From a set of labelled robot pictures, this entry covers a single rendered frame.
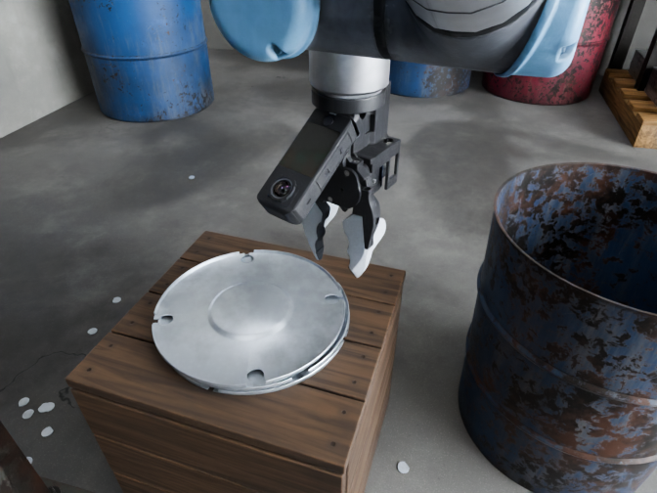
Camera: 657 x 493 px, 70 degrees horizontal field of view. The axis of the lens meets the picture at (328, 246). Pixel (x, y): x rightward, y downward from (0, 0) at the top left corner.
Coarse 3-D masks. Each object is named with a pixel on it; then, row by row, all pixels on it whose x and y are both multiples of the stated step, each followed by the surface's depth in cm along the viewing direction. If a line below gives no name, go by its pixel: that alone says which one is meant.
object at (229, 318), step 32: (224, 256) 83; (256, 256) 83; (288, 256) 83; (192, 288) 77; (224, 288) 77; (256, 288) 76; (288, 288) 77; (320, 288) 77; (192, 320) 71; (224, 320) 70; (256, 320) 70; (288, 320) 71; (320, 320) 71; (160, 352) 65; (192, 352) 66; (224, 352) 66; (256, 352) 66; (288, 352) 66; (320, 352) 66; (224, 384) 61
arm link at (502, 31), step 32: (384, 0) 26; (416, 0) 21; (448, 0) 20; (480, 0) 20; (512, 0) 21; (544, 0) 23; (576, 0) 23; (384, 32) 28; (416, 32) 27; (448, 32) 24; (480, 32) 23; (512, 32) 24; (544, 32) 24; (576, 32) 24; (448, 64) 28; (480, 64) 27; (512, 64) 26; (544, 64) 25
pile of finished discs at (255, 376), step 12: (336, 300) 76; (348, 312) 73; (348, 324) 72; (336, 348) 69; (324, 360) 65; (252, 372) 64; (300, 372) 64; (312, 372) 64; (204, 384) 62; (264, 384) 62; (276, 384) 62; (288, 384) 63
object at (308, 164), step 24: (312, 120) 46; (336, 120) 45; (312, 144) 45; (336, 144) 44; (288, 168) 44; (312, 168) 43; (264, 192) 44; (288, 192) 43; (312, 192) 43; (288, 216) 43
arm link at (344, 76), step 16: (320, 64) 41; (336, 64) 40; (352, 64) 40; (368, 64) 40; (384, 64) 42; (320, 80) 42; (336, 80) 41; (352, 80) 41; (368, 80) 41; (384, 80) 43; (336, 96) 43; (352, 96) 42; (368, 96) 43
